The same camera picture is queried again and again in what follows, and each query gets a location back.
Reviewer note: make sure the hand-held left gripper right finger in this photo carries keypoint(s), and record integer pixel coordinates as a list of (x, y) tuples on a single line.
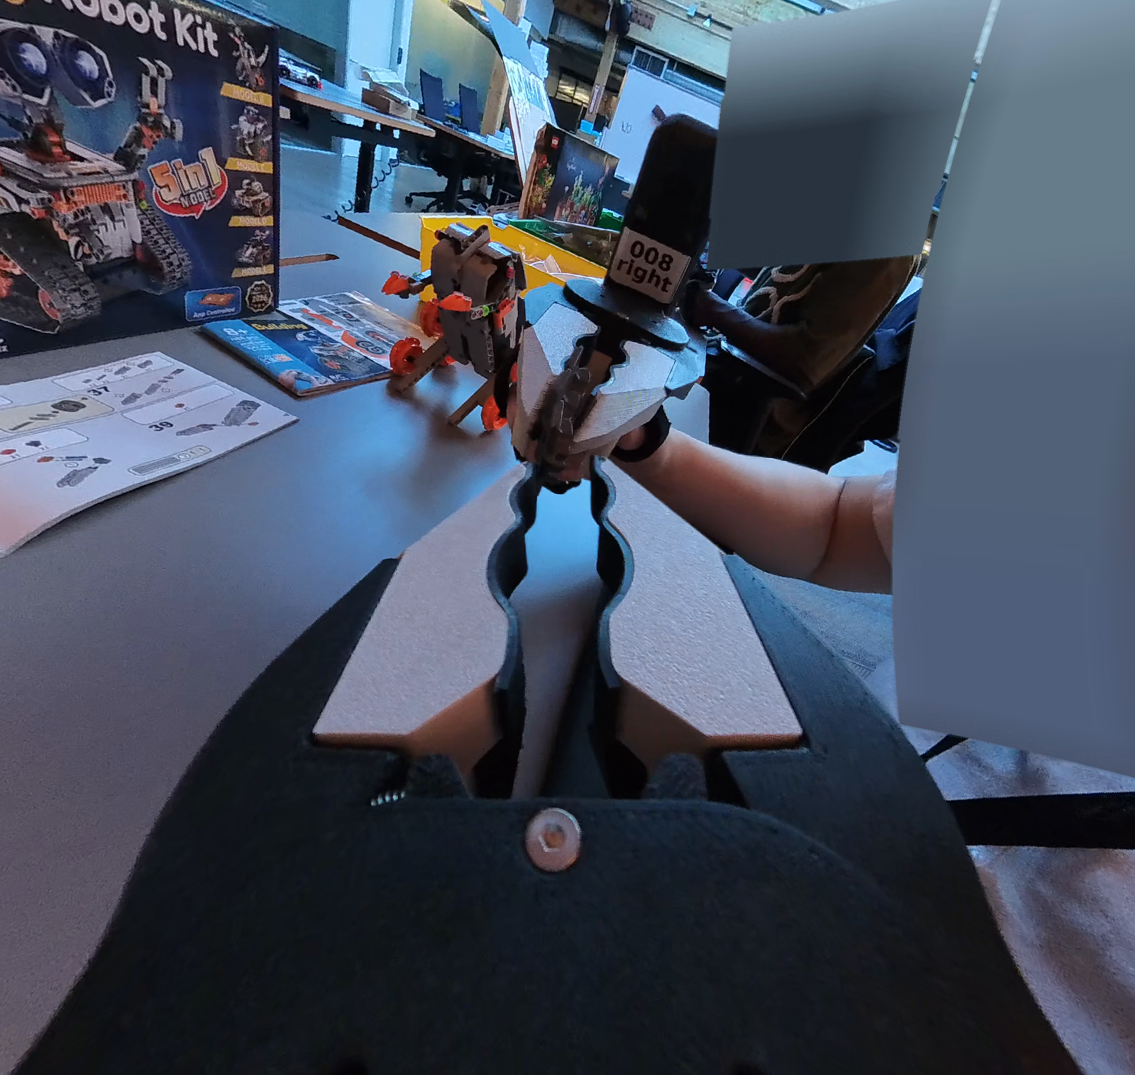
[(700, 649)]

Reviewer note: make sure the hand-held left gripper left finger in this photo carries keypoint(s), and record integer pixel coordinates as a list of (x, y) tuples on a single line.
[(417, 649)]

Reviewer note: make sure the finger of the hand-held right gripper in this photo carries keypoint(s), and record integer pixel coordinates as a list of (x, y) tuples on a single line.
[(541, 357), (635, 393)]

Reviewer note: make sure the person's right forearm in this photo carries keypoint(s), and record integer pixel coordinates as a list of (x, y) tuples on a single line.
[(762, 508)]

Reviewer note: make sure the grey desk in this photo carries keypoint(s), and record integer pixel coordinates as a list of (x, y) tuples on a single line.
[(178, 649)]

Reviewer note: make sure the person's right hand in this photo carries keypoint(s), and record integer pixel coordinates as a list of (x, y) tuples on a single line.
[(621, 468)]

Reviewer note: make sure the grey orange toy robot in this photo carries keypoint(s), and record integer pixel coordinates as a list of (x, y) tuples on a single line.
[(470, 304)]

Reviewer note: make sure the whiteboard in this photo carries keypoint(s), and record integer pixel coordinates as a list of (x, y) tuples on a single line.
[(647, 96)]

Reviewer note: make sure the colourful toy set box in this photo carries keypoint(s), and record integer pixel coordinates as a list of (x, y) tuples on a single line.
[(568, 180)]

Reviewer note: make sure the yellow plastic bin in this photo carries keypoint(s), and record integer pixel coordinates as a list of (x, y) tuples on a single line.
[(439, 242)]

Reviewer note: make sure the wood-edged neighbouring table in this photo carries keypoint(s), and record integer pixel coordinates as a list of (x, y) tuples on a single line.
[(382, 233)]

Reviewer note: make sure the blue building booklet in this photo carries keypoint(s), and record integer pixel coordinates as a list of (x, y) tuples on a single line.
[(301, 348)]

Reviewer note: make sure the open instruction booklet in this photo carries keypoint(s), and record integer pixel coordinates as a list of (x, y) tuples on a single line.
[(116, 446)]

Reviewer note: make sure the robot kit box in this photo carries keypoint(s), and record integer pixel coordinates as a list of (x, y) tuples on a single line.
[(133, 162)]

